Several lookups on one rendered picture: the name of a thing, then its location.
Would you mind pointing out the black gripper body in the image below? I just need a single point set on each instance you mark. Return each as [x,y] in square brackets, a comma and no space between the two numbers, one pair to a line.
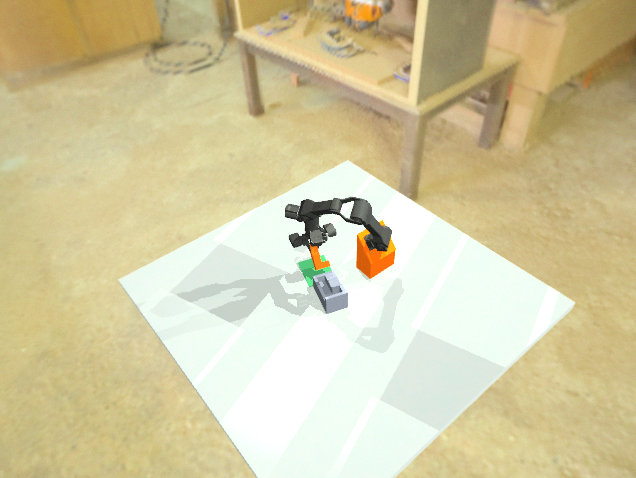
[296,240]

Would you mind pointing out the orange l-shaped part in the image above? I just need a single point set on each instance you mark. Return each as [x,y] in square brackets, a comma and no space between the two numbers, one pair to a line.
[318,264]

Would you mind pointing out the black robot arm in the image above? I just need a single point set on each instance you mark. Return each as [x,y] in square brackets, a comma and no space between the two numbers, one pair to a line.
[361,214]

